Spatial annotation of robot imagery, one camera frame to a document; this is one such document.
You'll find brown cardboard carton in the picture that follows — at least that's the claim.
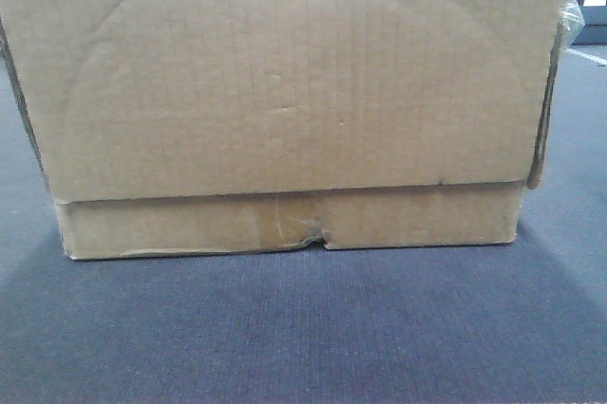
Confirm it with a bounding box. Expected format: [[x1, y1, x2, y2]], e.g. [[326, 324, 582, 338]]
[[1, 0, 569, 260]]

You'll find blue conveyor belt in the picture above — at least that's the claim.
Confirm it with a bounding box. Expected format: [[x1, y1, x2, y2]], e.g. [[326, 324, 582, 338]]
[[1, 46, 606, 403]]

